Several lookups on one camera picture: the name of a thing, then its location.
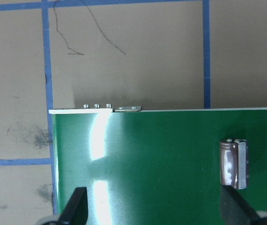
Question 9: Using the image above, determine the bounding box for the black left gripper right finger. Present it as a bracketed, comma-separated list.
[219, 185, 265, 225]

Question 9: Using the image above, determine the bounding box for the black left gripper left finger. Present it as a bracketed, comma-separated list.
[56, 187, 88, 225]

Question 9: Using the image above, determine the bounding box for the green conveyor belt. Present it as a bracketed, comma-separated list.
[51, 108, 267, 225]

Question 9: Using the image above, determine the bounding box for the brown cylindrical capacitor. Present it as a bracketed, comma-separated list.
[219, 139, 249, 189]

